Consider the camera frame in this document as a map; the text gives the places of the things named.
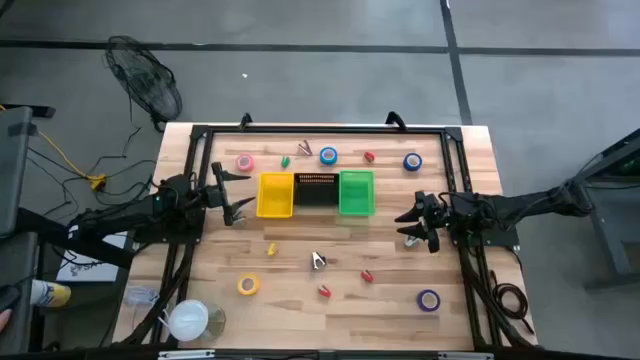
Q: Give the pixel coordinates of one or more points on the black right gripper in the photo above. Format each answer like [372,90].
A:
[434,217]

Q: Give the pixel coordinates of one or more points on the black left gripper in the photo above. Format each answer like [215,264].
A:
[219,195]

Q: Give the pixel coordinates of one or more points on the white staple remover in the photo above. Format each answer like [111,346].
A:
[241,218]
[411,243]

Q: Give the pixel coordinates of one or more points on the pink tape roll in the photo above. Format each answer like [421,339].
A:
[238,162]

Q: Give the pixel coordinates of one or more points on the green mini stapler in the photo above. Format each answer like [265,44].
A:
[285,161]

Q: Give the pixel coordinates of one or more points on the dark blue tape roll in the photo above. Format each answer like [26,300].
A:
[405,162]

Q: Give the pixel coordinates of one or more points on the yellow mini stapler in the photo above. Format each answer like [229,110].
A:
[272,249]

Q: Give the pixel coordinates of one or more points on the red mini stapler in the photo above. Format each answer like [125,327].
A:
[324,292]
[367,276]
[369,157]

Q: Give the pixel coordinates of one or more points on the purple tape roll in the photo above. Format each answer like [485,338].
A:
[420,300]

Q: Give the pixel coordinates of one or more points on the dark red staple remover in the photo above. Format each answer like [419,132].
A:
[305,149]

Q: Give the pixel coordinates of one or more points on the light blue tape roll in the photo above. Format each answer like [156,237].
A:
[322,156]

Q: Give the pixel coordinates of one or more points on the yellow tape roll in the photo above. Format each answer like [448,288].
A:
[240,284]

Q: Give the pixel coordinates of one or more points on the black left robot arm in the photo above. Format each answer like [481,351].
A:
[130,212]

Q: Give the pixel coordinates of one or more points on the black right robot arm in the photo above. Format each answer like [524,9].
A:
[520,202]

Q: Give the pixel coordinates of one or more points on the yellow plastic basket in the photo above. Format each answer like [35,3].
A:
[275,197]

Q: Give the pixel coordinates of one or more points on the green plastic basket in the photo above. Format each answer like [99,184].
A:
[356,195]

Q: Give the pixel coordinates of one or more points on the black plastic basket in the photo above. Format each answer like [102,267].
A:
[315,192]

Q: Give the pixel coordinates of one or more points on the black floor fan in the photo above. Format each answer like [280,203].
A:
[150,90]

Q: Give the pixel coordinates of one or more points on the black diagonal stand beam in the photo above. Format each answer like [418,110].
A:
[100,255]

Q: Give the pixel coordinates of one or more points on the white printed sheet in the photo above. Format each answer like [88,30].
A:
[95,272]

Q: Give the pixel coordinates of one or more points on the dark metal side table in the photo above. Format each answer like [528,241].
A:
[615,225]

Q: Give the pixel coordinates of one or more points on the yellow white spray can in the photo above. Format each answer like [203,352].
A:
[52,295]

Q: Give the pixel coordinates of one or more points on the gray desk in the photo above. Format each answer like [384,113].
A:
[15,175]

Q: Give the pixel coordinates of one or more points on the person's hand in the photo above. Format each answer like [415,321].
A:
[4,320]

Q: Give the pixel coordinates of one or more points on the black aluminium table frame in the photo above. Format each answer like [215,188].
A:
[325,131]

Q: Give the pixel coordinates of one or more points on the silver metal bracket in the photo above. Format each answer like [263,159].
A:
[187,354]
[465,356]

